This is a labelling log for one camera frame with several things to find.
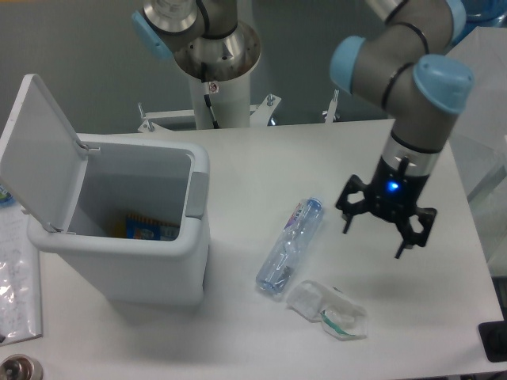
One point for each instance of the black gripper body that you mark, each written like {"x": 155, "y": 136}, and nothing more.
{"x": 395, "y": 193}

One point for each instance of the white plastic trash can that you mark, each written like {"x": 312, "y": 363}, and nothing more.
{"x": 76, "y": 186}

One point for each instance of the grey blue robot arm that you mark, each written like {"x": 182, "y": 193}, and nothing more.
{"x": 403, "y": 71}

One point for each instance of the metal clamp screw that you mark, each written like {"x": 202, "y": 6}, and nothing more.
{"x": 331, "y": 115}

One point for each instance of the clear plastic water bottle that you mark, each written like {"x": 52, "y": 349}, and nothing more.
{"x": 290, "y": 247}

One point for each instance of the crumpled clear plastic packaging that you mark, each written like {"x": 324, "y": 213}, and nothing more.
{"x": 340, "y": 316}

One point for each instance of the black device at edge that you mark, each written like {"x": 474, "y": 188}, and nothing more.
{"x": 493, "y": 337}

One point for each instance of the blue water jug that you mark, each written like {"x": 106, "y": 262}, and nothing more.
{"x": 484, "y": 10}

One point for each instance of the blue snack packet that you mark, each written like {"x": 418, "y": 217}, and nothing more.
{"x": 139, "y": 227}

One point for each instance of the blue labelled bottle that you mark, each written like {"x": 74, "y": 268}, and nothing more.
{"x": 6, "y": 199}

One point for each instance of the paper in plastic sleeve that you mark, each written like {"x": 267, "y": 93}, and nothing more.
{"x": 21, "y": 310}

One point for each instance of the round metal object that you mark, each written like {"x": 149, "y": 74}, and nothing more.
{"x": 21, "y": 367}

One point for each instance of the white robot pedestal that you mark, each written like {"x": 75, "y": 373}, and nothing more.
{"x": 219, "y": 77}

